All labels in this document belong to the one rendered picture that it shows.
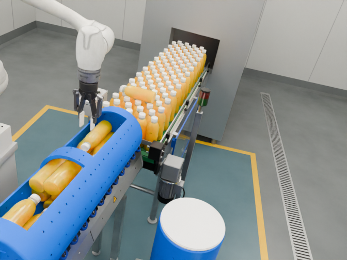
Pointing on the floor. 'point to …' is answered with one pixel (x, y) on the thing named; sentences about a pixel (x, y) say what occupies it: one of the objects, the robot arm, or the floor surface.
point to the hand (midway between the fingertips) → (87, 121)
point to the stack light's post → (190, 148)
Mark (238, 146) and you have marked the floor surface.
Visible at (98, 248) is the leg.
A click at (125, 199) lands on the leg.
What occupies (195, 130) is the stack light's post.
